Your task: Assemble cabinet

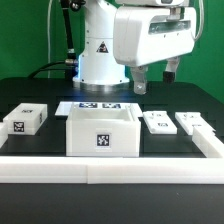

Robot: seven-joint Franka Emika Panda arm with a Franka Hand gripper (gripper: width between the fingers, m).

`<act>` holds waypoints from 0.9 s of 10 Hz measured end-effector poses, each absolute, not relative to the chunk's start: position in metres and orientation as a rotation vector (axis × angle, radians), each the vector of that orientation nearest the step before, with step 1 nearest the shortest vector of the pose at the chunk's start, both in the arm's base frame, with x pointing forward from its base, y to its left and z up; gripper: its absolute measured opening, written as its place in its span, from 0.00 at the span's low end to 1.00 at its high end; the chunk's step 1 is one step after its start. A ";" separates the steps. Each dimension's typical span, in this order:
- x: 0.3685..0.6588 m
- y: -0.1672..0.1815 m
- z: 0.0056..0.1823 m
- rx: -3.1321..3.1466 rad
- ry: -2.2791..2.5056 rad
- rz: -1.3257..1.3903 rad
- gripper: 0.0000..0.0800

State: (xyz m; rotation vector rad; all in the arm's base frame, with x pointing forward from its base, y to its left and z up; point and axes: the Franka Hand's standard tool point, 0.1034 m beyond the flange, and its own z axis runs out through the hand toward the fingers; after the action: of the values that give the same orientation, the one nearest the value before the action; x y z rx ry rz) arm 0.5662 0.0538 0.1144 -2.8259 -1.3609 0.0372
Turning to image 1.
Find white cable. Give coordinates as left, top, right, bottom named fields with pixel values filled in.
left=47, top=0, right=54, bottom=79

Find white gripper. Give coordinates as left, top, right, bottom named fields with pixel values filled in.
left=113, top=6, right=196, bottom=95

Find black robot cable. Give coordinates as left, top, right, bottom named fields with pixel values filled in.
left=28, top=0, right=80, bottom=80

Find white marker base sheet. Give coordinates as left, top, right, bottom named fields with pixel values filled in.
left=55, top=101, right=142, bottom=117

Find white cabinet body box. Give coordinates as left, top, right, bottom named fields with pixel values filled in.
left=66, top=107, right=141, bottom=157

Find white cabinet door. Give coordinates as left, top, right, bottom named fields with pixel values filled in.
left=175, top=112, right=214, bottom=135
left=143, top=111, right=177, bottom=134

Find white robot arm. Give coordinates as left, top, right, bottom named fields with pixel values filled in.
left=59, top=0, right=196, bottom=94

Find white cabinet top block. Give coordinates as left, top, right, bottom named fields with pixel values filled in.
left=3, top=103, right=48, bottom=135

